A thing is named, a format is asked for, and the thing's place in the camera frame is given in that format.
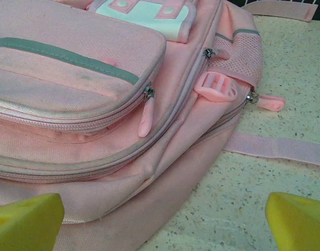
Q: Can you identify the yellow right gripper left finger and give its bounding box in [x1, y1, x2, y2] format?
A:
[0, 192, 65, 251]

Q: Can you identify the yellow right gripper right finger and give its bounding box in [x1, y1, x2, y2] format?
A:
[265, 192, 320, 251]

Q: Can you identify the pink student backpack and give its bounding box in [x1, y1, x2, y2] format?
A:
[0, 0, 320, 251]

